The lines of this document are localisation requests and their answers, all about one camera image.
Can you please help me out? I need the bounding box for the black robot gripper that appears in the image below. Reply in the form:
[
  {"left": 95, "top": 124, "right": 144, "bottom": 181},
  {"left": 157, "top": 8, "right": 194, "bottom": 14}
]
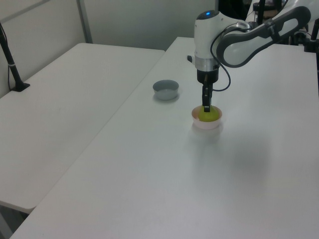
[{"left": 196, "top": 68, "right": 220, "bottom": 113}]

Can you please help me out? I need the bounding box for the green pear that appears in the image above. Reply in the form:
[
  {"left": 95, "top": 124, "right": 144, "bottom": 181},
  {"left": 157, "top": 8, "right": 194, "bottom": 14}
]
[{"left": 196, "top": 105, "right": 220, "bottom": 123}]

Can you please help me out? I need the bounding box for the pink bowl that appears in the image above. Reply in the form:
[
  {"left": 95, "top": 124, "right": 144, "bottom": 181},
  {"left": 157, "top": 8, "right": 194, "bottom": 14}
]
[{"left": 191, "top": 105, "right": 223, "bottom": 130}]

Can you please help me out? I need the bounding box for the grey bowl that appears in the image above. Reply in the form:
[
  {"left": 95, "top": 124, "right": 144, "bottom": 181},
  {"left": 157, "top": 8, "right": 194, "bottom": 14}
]
[{"left": 152, "top": 79, "right": 180, "bottom": 101}]

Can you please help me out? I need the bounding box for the thin black background pole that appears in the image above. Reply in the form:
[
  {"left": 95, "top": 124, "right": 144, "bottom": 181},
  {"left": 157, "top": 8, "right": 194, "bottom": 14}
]
[{"left": 257, "top": 0, "right": 266, "bottom": 24}]

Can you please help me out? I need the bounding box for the black stand with table clamp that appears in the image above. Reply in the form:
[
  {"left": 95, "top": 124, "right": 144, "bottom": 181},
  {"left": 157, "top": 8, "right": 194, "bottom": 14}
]
[{"left": 302, "top": 19, "right": 319, "bottom": 53}]

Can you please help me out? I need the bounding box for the white adjoining table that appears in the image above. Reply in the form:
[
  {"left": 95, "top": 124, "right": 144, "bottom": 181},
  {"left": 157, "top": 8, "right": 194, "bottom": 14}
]
[{"left": 0, "top": 42, "right": 167, "bottom": 214}]

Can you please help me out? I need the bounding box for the black pole with clamp foot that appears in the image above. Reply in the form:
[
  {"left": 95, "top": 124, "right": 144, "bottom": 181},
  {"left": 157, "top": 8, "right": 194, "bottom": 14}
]
[{"left": 0, "top": 21, "right": 31, "bottom": 92}]

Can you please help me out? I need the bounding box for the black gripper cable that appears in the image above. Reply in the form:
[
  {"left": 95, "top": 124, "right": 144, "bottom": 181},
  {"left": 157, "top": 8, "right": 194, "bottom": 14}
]
[{"left": 210, "top": 22, "right": 232, "bottom": 92}]

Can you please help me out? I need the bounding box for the grey metal partition post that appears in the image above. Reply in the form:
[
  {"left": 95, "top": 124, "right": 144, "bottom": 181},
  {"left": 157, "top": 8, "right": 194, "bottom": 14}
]
[{"left": 76, "top": 0, "right": 93, "bottom": 44}]

